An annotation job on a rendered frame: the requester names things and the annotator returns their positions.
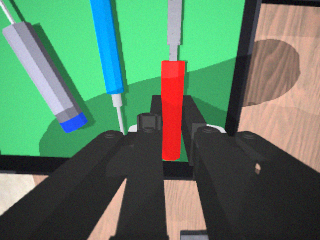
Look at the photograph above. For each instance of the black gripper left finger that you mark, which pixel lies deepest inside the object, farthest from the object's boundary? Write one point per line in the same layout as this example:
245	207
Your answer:
68	204

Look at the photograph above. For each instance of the blue handled tool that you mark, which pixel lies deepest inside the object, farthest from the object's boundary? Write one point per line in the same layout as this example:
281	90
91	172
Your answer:
108	50

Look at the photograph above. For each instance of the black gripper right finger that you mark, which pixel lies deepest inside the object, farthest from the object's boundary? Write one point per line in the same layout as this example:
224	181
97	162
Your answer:
234	204

